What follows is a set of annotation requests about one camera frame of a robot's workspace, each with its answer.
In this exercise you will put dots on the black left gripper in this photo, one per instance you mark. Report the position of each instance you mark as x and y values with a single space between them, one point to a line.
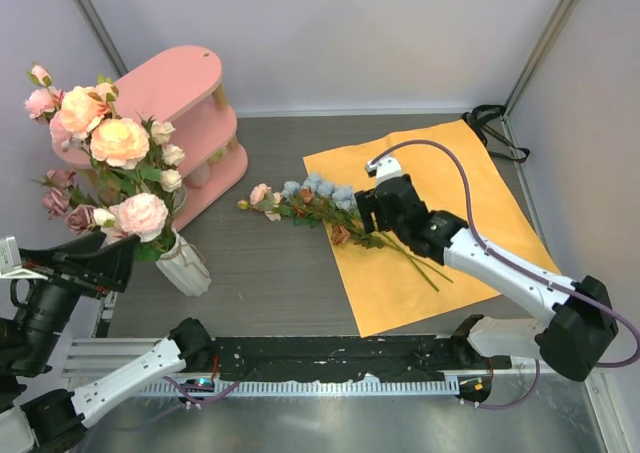
110 268

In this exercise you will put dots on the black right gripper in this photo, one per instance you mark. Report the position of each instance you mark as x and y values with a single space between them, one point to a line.
368 204

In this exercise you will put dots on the mauve rose flower stem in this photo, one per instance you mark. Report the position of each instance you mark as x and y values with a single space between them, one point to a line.
64 199

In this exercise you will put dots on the orange yellow wrapping paper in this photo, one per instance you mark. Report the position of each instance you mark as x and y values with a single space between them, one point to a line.
385 289

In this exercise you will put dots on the peach rose flower stem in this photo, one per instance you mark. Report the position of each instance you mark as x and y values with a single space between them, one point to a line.
160 171

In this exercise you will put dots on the large peach peony stem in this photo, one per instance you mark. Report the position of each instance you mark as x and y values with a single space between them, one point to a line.
116 150

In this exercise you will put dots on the pink rose flower stem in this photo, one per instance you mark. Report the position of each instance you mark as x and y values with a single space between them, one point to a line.
71 116

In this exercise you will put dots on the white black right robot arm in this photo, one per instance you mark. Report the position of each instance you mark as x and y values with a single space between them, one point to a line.
569 328

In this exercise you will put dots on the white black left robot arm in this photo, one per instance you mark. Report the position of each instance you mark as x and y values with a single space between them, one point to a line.
57 420

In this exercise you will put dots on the white ribbed ceramic vase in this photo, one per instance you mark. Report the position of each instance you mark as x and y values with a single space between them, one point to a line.
184 267

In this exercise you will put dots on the blue flower stem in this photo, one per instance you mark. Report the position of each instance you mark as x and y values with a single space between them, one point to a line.
330 193

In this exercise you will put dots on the rust brown rose stem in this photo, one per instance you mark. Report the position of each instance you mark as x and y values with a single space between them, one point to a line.
345 228

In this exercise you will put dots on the beige bowl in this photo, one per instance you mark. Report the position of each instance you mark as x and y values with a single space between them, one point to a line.
179 200

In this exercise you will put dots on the pink faceted cup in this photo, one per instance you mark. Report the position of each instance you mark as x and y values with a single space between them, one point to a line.
199 177

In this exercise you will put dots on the small pink bud stem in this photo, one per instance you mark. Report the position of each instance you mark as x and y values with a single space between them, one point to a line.
275 205

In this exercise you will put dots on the green mug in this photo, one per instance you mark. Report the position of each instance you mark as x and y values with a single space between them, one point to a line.
217 156

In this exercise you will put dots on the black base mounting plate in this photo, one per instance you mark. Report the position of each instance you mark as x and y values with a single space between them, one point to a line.
339 359

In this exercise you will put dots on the pink three-tier shelf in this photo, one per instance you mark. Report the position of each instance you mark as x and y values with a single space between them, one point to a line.
182 85

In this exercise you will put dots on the aluminium frame rail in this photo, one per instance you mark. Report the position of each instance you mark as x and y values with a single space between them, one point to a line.
97 357

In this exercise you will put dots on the white slotted cable duct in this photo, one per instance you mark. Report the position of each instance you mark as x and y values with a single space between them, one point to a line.
369 386

